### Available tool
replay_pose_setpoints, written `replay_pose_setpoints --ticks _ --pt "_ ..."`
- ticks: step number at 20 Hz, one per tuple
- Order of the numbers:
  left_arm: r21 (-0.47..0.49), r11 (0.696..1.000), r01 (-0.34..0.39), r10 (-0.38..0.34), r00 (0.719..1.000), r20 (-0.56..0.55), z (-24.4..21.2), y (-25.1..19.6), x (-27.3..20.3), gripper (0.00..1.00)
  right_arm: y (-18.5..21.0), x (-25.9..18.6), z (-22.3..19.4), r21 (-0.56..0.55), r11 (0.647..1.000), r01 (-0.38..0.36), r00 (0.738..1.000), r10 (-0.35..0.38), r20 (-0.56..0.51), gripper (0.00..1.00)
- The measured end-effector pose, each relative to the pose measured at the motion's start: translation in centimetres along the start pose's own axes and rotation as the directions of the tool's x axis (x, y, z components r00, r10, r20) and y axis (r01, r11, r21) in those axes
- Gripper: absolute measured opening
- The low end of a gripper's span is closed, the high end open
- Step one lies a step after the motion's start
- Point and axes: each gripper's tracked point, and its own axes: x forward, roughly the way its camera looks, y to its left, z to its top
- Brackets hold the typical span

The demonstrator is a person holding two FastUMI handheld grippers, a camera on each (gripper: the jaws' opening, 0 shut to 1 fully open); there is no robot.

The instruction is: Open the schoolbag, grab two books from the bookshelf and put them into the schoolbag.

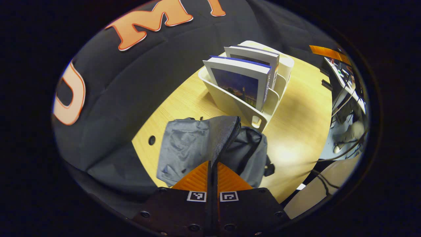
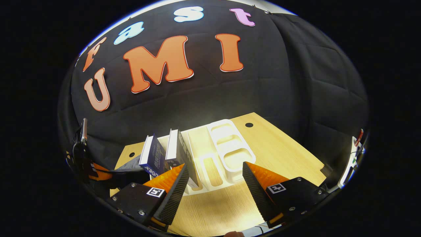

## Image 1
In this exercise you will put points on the blue cover book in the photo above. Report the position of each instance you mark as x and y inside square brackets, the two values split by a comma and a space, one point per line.
[236, 82]

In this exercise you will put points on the portrait cover book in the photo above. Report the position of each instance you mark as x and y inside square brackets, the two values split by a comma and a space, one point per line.
[260, 56]

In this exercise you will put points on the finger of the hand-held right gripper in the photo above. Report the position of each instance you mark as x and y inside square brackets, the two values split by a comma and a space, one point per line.
[329, 53]

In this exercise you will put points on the white bookshelf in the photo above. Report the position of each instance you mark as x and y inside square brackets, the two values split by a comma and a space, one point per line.
[230, 102]

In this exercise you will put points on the small black pad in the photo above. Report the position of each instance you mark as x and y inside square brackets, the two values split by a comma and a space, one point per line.
[324, 71]
[326, 84]

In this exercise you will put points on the gray schoolbag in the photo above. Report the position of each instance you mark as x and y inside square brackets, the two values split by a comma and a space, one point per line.
[184, 148]

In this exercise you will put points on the white side desk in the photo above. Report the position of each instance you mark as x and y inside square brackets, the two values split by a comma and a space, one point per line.
[342, 82]

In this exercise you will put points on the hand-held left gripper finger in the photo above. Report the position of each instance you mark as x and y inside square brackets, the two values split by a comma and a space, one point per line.
[210, 204]
[216, 204]

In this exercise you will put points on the beige board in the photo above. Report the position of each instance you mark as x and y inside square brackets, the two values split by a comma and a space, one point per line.
[315, 197]

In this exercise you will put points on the black backdrop cloth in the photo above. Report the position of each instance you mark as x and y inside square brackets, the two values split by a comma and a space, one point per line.
[131, 82]

